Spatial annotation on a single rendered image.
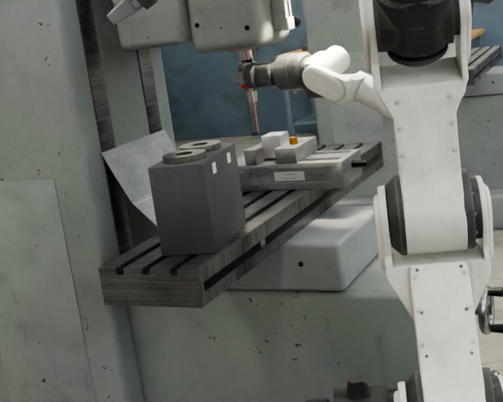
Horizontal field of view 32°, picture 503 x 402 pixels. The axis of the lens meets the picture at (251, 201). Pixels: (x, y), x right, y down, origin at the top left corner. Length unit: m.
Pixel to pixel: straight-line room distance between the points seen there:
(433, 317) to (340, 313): 0.56
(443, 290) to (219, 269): 0.47
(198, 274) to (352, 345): 0.55
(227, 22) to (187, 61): 7.64
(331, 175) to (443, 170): 0.71
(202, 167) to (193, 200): 0.07
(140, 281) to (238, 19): 0.68
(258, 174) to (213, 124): 7.42
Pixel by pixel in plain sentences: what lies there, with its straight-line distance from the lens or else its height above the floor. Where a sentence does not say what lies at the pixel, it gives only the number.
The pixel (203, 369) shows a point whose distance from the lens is 2.32.
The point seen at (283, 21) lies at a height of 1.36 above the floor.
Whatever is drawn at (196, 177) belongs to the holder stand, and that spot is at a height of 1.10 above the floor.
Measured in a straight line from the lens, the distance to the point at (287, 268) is 2.09.
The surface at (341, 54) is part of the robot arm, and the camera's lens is 2.08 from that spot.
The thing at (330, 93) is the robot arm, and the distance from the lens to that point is 2.02.
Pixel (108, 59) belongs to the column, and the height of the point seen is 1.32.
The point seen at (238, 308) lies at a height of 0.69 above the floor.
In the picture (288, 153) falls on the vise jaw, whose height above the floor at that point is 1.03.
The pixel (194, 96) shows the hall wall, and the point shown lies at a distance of 9.76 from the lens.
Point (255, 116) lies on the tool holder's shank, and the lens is 2.21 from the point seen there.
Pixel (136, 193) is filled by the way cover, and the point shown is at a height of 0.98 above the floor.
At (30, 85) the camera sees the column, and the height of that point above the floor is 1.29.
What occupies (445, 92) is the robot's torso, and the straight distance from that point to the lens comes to 1.52.
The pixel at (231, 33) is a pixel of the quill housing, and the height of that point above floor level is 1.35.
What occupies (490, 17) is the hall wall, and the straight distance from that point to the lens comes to 8.62.
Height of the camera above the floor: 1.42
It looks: 13 degrees down
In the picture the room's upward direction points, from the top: 8 degrees counter-clockwise
